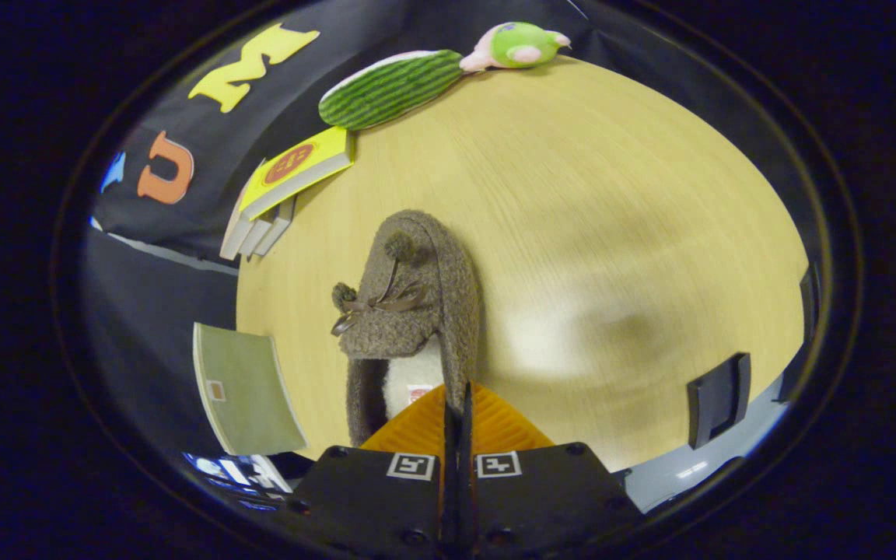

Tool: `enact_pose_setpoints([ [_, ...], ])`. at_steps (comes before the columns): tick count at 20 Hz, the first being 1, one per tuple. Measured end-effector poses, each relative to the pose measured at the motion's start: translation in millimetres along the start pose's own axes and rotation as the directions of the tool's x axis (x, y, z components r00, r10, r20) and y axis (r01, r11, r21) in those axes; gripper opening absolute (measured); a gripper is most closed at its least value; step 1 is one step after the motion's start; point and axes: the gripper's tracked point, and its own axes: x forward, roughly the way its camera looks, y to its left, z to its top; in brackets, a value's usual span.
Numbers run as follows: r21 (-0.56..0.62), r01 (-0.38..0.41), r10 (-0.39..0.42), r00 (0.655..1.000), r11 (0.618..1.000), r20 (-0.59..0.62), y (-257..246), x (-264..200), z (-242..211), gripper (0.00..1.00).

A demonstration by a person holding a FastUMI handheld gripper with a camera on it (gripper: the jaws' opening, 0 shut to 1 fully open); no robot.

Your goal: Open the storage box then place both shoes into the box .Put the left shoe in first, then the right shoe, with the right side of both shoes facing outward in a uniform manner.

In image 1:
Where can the pink and green plush toy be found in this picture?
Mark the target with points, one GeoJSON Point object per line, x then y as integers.
{"type": "Point", "coordinates": [518, 45]}

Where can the brown fuzzy shoe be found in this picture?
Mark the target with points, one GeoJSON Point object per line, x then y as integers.
{"type": "Point", "coordinates": [432, 257]}

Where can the blue printed carton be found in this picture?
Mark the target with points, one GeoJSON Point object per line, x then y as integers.
{"type": "Point", "coordinates": [234, 473]}

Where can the beige book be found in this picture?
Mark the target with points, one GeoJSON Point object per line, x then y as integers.
{"type": "Point", "coordinates": [232, 233]}

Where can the watermelon plush toy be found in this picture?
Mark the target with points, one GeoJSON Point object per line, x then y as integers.
{"type": "Point", "coordinates": [386, 89]}

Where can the green storage box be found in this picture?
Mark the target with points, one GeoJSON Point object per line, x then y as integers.
{"type": "Point", "coordinates": [246, 389]}

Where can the yellow book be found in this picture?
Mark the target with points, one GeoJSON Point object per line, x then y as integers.
{"type": "Point", "coordinates": [300, 163]}

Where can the black chair part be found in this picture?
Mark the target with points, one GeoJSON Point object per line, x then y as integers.
{"type": "Point", "coordinates": [716, 400]}
{"type": "Point", "coordinates": [810, 299]}

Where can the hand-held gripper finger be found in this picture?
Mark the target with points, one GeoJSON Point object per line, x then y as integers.
{"type": "Point", "coordinates": [449, 505]}
{"type": "Point", "coordinates": [467, 505]}

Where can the grey book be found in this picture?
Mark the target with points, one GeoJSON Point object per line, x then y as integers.
{"type": "Point", "coordinates": [253, 235]}
{"type": "Point", "coordinates": [274, 232]}

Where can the black backdrop cloth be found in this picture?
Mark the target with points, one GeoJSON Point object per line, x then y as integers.
{"type": "Point", "coordinates": [145, 311]}

